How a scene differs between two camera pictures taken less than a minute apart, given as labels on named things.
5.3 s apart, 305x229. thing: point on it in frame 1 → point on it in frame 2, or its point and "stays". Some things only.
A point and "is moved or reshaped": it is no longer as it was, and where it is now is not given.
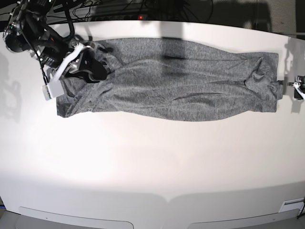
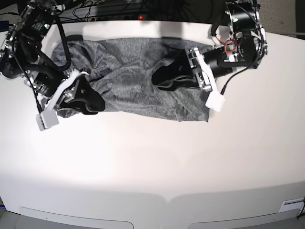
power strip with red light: (116, 15) stays
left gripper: (90, 70) → (56, 88)
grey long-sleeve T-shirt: (157, 78) is moved or reshaped
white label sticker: (291, 204) stays
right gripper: (299, 94) → (175, 73)
